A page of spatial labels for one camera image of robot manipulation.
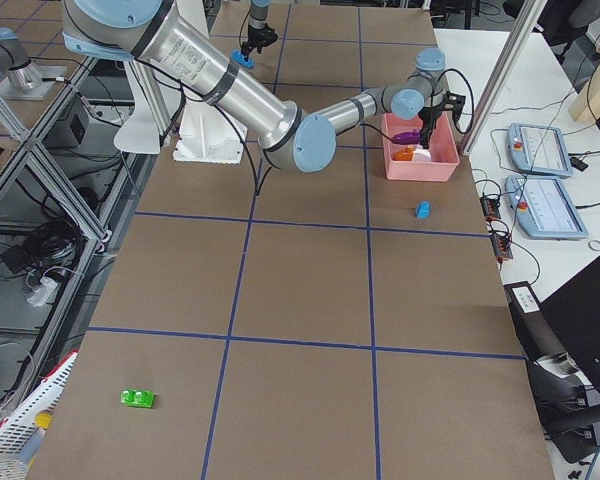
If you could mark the black laptop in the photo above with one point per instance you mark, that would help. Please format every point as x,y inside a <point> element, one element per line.
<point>573,314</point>

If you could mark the aluminium frame rack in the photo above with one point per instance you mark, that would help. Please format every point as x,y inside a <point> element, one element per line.
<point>66,195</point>

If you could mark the long blue studded block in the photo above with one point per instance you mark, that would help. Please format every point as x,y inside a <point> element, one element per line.
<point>242,59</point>

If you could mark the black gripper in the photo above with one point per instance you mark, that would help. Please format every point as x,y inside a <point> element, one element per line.
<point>256,35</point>
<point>428,118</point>

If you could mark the green block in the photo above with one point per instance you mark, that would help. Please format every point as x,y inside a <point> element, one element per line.
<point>137,398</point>

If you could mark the white plastic basket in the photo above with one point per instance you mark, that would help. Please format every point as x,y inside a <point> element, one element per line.
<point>20,436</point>

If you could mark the blue teach pendant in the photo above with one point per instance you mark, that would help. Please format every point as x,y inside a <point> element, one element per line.
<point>537,149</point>
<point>543,209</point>

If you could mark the purple block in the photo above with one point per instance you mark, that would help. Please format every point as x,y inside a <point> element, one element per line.
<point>406,138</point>

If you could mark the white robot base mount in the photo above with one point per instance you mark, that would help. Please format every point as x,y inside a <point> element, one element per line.
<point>206,136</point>

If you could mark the far blue teach pendant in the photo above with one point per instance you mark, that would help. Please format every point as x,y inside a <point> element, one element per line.
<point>537,149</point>

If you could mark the orange block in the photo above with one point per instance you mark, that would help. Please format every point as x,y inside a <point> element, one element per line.
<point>404,154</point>

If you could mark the pink plastic box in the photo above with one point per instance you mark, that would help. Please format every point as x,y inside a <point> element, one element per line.
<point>434,164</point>

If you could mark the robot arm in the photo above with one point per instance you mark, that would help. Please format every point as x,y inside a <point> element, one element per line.
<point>155,33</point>
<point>257,15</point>

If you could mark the near blue teach pendant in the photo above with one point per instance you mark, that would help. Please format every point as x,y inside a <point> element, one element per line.
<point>543,209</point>

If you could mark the small blue block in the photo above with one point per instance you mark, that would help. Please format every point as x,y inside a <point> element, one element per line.
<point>423,210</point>

